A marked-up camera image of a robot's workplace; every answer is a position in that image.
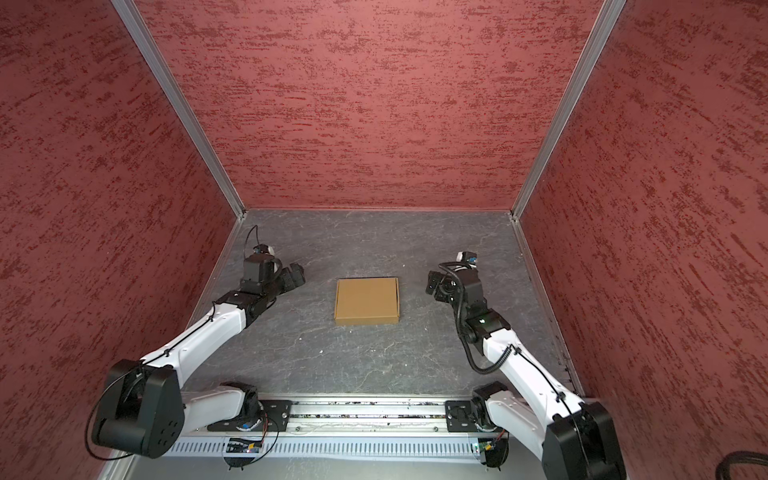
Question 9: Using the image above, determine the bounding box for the brown cardboard box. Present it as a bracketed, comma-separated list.
[334, 277, 400, 326]

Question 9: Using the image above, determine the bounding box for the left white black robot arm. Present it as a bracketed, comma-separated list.
[84, 256, 306, 459]

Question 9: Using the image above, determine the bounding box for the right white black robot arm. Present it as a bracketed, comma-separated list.
[426, 262, 627, 479]

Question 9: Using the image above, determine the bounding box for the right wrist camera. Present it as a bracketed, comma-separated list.
[456, 251, 478, 269]

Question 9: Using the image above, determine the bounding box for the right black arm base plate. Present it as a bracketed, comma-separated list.
[444, 400, 502, 433]

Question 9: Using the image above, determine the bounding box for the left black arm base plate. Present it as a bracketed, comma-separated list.
[206, 399, 293, 434]

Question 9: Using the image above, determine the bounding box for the aluminium front rail frame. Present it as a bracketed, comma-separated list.
[98, 392, 631, 480]

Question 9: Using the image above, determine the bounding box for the perforated metal cable tray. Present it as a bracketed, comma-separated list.
[165, 436, 480, 462]

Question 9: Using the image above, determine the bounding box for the left aluminium corner post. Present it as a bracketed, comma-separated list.
[111, 0, 247, 220]

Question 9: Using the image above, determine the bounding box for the aluminium corner post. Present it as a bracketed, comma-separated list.
[111, 0, 247, 220]
[511, 0, 626, 223]

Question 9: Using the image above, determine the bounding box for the right aluminium corner post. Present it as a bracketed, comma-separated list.
[511, 0, 626, 223]

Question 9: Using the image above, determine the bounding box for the black cable bundle at corner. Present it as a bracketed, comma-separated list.
[715, 449, 768, 480]

